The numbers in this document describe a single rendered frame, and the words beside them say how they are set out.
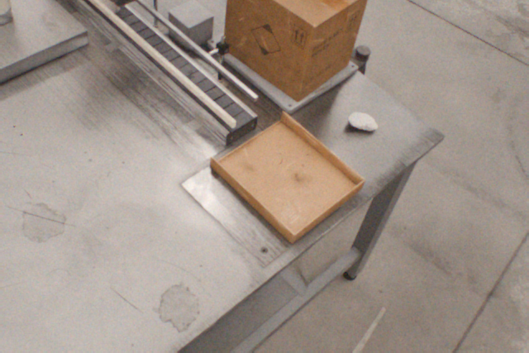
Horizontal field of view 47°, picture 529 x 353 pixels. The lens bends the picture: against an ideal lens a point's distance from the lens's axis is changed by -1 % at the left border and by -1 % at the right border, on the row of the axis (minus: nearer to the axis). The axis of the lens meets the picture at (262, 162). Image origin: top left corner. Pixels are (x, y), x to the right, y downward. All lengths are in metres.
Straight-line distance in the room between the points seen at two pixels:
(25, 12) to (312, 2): 0.85
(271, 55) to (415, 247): 1.18
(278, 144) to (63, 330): 0.71
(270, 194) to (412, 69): 1.90
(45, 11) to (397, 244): 1.58
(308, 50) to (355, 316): 1.12
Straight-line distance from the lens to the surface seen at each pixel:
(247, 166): 1.57
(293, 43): 1.62
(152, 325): 1.34
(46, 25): 1.90
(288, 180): 1.56
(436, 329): 2.43
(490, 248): 2.71
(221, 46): 1.68
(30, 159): 1.61
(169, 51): 1.79
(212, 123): 1.61
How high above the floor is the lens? 2.06
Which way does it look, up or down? 51 degrees down
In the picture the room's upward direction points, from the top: 11 degrees clockwise
